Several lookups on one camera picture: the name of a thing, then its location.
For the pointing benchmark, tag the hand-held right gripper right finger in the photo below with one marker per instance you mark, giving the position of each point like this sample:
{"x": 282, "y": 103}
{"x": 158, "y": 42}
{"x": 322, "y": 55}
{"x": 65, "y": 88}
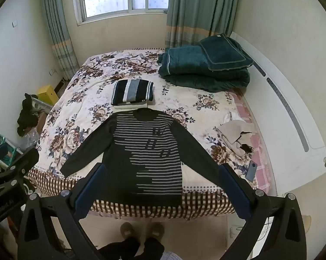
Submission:
{"x": 234, "y": 193}

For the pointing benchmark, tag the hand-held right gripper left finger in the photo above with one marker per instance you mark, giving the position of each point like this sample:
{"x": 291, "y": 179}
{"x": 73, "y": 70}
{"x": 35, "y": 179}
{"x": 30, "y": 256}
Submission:
{"x": 90, "y": 191}

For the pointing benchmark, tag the dark striped sweater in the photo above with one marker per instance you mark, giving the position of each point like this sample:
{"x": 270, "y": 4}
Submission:
{"x": 152, "y": 151}

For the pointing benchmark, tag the hanging black clothes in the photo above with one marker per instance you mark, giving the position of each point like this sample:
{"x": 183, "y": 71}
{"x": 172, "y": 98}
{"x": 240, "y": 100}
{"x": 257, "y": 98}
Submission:
{"x": 26, "y": 116}

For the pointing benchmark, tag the teal storage rack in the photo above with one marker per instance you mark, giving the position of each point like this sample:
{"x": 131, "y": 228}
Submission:
{"x": 0, "y": 140}

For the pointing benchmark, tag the blue smartphone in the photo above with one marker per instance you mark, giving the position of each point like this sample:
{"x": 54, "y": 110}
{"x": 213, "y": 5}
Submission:
{"x": 251, "y": 171}

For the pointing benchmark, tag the brown slipper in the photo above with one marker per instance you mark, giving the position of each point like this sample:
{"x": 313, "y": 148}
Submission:
{"x": 128, "y": 230}

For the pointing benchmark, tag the crumpled beige garment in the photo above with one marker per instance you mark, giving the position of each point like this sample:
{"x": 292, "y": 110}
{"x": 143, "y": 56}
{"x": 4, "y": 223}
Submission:
{"x": 233, "y": 132}

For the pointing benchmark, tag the yellow box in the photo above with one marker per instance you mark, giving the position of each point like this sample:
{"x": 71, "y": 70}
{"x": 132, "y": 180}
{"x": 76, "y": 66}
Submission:
{"x": 47, "y": 94}

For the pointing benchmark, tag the person's legs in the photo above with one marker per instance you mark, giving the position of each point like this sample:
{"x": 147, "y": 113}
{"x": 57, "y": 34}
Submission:
{"x": 133, "y": 249}

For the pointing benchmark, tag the white headboard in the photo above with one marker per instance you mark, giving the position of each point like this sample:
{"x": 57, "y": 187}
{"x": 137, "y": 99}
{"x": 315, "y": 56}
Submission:
{"x": 287, "y": 130}

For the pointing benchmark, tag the pink checked bed sheet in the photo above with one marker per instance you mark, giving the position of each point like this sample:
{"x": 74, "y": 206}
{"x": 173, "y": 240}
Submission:
{"x": 245, "y": 111}

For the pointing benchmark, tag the folded white garment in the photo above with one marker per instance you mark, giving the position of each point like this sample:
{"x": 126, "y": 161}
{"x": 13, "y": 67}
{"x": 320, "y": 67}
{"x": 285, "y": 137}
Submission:
{"x": 130, "y": 106}

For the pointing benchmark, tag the folded striped garment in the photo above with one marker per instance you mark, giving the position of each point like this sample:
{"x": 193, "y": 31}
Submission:
{"x": 133, "y": 90}

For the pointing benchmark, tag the floral blanket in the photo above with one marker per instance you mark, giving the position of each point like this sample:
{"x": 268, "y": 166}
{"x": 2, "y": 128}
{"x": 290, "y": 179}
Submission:
{"x": 103, "y": 67}

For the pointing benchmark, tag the teal curtain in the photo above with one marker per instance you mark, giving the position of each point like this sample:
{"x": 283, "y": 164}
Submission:
{"x": 195, "y": 8}
{"x": 58, "y": 29}

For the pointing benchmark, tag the folded teal comforter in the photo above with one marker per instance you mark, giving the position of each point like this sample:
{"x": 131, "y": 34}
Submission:
{"x": 184, "y": 65}

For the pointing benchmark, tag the teal pillow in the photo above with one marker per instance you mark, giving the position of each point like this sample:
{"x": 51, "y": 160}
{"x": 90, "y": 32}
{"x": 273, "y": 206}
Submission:
{"x": 224, "y": 52}

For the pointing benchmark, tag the white wall socket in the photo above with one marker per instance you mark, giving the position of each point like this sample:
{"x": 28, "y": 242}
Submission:
{"x": 52, "y": 72}

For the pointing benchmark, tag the white wall switch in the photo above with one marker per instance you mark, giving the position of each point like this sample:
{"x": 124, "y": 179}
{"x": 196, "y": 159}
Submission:
{"x": 15, "y": 23}

